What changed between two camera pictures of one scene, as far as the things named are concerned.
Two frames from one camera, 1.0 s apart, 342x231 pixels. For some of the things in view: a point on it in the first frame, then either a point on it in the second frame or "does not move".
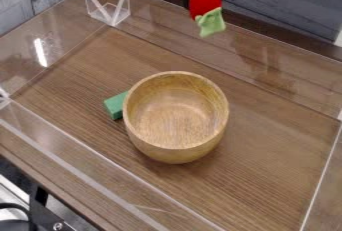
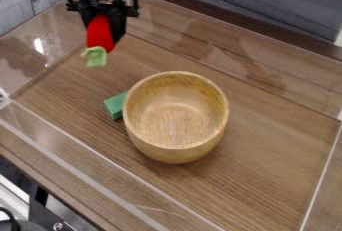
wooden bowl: [175, 114] does not move
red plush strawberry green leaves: [205, 5] → [96, 57]
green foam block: [114, 105] does not move
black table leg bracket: [43, 218] does not move
